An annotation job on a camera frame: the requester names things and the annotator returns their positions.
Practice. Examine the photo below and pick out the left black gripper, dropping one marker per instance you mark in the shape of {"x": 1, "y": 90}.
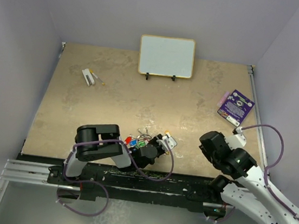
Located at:
{"x": 153, "y": 140}

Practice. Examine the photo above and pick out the keyring with coloured key tags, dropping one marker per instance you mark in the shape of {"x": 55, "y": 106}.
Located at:
{"x": 141, "y": 140}

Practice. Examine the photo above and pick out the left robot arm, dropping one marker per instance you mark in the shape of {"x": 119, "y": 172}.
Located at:
{"x": 96, "y": 142}

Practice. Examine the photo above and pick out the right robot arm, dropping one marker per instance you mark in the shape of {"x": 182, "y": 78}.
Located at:
{"x": 242, "y": 183}

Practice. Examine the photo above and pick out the yellow tipped pen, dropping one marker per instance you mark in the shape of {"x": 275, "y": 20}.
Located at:
{"x": 96, "y": 77}

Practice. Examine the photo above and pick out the small whiteboard on stand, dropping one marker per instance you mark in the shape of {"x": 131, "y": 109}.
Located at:
{"x": 166, "y": 56}

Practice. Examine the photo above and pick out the purple card package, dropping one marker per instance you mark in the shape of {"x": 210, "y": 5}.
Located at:
{"x": 235, "y": 108}

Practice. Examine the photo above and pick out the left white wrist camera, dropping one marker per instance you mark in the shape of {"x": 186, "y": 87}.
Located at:
{"x": 168, "y": 143}

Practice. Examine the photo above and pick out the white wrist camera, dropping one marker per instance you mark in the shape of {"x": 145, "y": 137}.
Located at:
{"x": 237, "y": 140}
{"x": 168, "y": 143}

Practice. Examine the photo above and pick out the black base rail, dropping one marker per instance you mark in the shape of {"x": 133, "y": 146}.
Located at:
{"x": 190, "y": 192}

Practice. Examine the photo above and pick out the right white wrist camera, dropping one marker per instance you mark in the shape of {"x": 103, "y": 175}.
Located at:
{"x": 237, "y": 140}

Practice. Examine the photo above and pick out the aluminium frame rail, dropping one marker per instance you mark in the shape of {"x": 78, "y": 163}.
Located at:
{"x": 25, "y": 172}

